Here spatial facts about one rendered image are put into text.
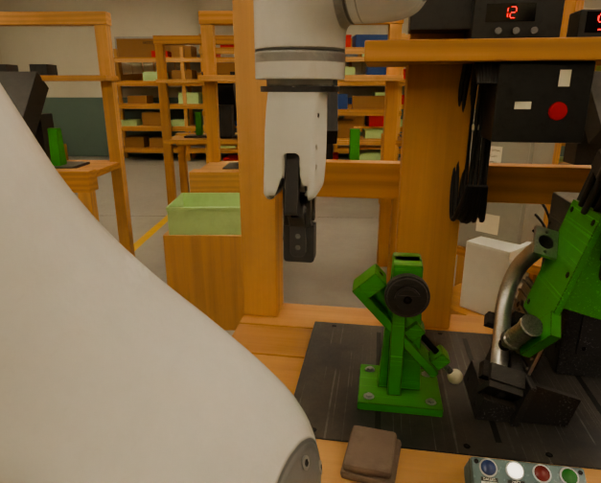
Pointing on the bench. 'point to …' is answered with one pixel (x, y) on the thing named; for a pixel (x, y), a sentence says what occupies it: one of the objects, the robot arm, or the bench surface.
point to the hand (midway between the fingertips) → (300, 241)
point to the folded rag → (371, 455)
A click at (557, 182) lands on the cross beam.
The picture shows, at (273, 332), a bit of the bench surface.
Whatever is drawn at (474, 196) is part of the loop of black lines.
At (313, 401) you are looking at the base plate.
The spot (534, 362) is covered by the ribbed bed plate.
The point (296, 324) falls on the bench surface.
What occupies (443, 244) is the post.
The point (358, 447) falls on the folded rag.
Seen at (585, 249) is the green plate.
